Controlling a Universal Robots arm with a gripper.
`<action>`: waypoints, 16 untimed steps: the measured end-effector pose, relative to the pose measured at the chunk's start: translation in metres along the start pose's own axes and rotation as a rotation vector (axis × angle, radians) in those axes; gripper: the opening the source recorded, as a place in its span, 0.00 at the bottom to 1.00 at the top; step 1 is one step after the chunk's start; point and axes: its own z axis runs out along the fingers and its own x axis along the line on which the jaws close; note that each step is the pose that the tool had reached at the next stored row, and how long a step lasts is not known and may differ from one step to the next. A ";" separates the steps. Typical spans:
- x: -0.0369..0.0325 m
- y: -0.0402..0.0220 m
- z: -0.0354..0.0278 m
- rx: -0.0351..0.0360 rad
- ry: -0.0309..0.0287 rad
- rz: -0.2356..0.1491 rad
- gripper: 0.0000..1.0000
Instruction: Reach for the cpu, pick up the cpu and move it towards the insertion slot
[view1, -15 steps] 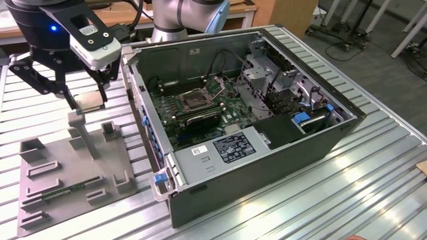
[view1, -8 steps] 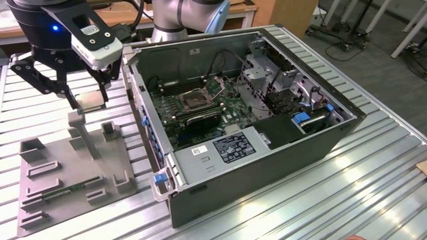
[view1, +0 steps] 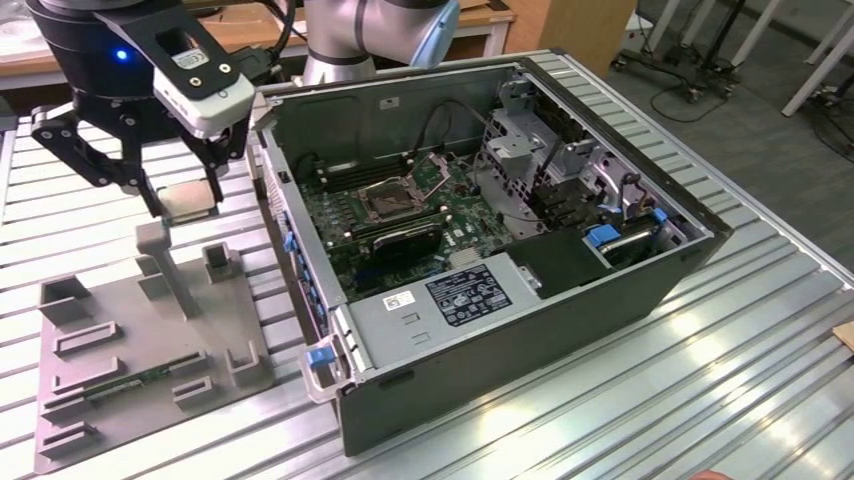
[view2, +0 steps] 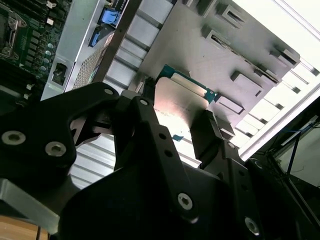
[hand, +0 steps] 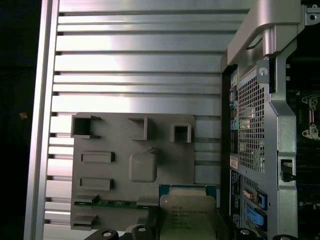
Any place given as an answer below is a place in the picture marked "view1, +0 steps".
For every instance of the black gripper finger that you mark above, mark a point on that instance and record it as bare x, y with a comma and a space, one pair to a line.
94, 167
214, 155

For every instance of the silver square CPU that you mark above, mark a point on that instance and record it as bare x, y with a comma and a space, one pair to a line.
187, 200

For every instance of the black RAM slot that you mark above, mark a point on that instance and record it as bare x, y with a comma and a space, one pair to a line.
394, 222
363, 179
363, 169

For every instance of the CPU socket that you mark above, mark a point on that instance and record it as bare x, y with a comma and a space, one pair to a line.
390, 202

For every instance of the blue card retainer clip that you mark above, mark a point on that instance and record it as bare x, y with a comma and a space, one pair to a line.
290, 242

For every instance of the grey parts rack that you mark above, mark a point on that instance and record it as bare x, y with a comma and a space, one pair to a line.
154, 340

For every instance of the green motherboard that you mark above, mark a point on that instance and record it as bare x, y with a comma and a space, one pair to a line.
467, 220

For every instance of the green RAM stick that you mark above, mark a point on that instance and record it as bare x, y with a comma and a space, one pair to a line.
150, 374

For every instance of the small silver heatsink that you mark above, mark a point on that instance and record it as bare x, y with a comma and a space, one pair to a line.
465, 257

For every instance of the blue case release latch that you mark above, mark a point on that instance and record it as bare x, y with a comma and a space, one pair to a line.
319, 359

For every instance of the grey power supply unit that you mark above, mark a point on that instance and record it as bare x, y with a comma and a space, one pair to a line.
394, 335

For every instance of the grey metal drive cage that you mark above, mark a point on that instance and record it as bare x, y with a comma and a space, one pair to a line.
514, 150

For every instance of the wooden cabinet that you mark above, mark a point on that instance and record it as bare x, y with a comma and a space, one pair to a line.
581, 30

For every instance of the blue disk carrier latch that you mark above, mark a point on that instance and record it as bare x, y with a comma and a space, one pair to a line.
602, 237

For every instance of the open black PC case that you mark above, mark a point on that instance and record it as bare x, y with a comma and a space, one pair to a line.
507, 370

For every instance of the small blue clip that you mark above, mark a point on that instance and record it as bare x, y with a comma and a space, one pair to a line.
659, 216

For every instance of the black wheeled stand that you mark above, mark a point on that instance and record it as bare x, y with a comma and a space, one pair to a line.
723, 65

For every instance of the brown cardboard piece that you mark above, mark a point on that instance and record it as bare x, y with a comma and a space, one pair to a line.
846, 334

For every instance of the white camera on black bracket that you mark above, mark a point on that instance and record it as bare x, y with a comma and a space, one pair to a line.
220, 110

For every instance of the silver disk bay bracket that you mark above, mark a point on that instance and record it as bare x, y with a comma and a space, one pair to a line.
623, 187

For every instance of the white table frame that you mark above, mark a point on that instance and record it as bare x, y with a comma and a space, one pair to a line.
817, 82
753, 35

